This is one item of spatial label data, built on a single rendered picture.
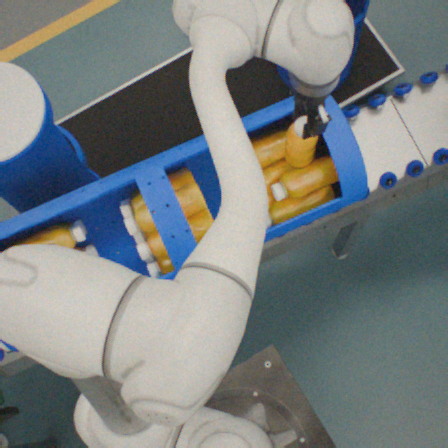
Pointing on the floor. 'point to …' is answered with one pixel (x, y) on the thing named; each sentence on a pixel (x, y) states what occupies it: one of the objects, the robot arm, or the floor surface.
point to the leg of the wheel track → (348, 238)
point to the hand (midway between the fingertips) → (305, 120)
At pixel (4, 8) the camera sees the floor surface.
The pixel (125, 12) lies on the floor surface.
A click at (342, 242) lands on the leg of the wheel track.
